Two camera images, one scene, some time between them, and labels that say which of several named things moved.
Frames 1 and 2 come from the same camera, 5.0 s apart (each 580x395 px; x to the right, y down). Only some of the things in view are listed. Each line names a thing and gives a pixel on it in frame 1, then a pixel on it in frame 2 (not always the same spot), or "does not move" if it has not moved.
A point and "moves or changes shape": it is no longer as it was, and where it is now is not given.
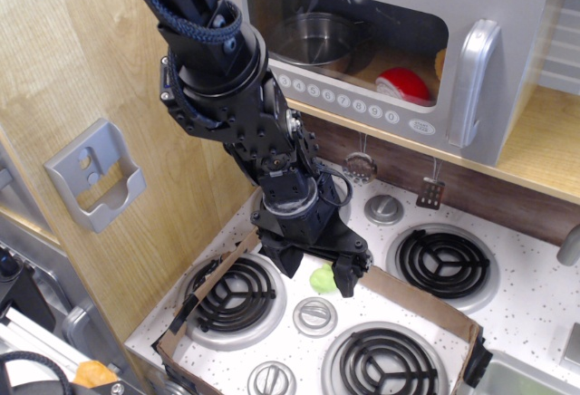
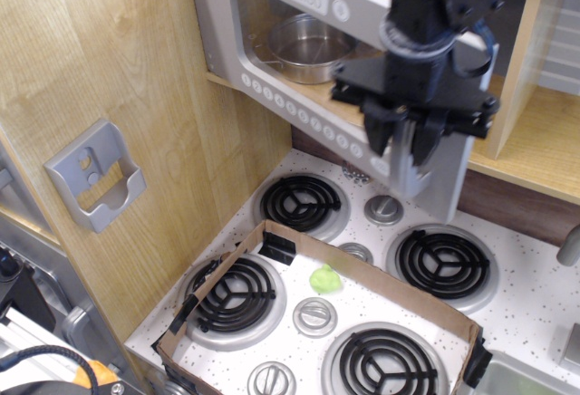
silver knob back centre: [383, 210] does not move
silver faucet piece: [568, 253] does not move
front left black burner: [242, 308] does not move
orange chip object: [92, 373] does not move
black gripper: [308, 220] -> [420, 81]
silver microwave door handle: [479, 43] -> [409, 180]
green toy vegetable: [323, 280] does not move
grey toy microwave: [435, 52] moves or changes shape
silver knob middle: [314, 316] does not move
